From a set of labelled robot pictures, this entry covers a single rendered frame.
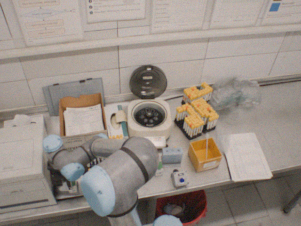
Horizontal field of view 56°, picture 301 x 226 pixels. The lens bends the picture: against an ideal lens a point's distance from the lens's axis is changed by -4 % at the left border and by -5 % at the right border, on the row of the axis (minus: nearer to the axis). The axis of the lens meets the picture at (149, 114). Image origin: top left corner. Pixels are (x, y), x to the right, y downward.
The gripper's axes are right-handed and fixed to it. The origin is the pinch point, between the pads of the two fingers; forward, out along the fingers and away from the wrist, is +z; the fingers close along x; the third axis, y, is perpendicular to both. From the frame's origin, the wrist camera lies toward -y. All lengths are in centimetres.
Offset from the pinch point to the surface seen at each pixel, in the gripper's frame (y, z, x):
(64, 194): 4.4, 4.6, 1.6
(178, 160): -55, 5, -7
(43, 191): 12.2, -5.8, 4.4
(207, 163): -68, 2, 0
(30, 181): 15.0, -15.9, 4.3
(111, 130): -23.1, 1.7, -30.5
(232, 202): -114, 96, -13
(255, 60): -121, -13, -59
